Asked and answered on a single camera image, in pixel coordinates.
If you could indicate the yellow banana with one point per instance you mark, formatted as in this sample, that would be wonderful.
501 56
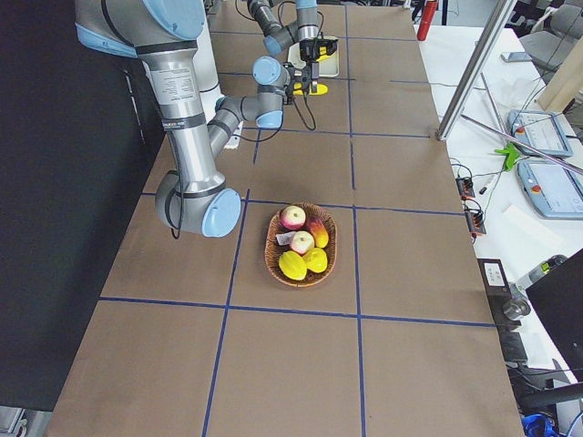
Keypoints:
326 52
321 90

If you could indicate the yellow lemon fruit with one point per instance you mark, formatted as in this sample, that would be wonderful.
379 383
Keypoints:
316 260

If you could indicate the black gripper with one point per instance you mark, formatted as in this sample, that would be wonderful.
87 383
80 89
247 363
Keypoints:
300 76
311 48

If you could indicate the blue teach pendant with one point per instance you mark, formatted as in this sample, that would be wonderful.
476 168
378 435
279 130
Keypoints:
541 130
555 192

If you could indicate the red cylinder bottle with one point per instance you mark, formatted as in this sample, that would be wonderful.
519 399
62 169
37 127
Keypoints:
429 10

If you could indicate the white pole with base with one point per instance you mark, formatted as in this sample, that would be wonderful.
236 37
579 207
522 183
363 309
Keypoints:
209 68

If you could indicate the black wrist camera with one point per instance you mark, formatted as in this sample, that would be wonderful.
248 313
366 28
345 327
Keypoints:
327 41

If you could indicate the yellow star fruit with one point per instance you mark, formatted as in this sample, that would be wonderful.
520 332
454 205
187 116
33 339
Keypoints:
292 265

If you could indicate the black smartphone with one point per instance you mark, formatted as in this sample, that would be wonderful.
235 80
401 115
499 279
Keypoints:
516 57

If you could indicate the aluminium frame post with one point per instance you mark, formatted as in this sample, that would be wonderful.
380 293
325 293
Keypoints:
483 48

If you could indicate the white paper note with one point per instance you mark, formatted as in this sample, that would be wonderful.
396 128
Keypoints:
518 219

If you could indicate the red yellow mango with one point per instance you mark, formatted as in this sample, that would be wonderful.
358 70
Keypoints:
317 229

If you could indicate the black monitor screen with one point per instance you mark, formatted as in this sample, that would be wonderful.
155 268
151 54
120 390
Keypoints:
557 301

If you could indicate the orange connector module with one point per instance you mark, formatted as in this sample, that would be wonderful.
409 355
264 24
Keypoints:
475 221
465 188

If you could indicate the black power adapter box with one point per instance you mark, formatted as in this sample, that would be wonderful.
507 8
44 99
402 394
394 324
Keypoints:
493 277

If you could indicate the upper blue teach pendant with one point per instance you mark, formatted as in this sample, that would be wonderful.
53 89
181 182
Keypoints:
541 130

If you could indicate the white bear tray plate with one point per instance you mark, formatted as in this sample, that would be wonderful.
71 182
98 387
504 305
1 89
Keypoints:
328 68

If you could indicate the white price tag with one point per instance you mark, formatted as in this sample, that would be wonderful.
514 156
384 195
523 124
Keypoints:
284 238

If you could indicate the green handled reacher grabber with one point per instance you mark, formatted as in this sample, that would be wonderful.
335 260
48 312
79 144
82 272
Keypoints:
517 142

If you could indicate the grey office chair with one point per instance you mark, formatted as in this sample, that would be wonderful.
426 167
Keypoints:
553 37

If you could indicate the lower blue teach pendant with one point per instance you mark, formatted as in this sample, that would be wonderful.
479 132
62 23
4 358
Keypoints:
555 192

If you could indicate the brown wicker basket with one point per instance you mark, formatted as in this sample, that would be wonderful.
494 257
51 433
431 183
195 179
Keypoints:
273 251

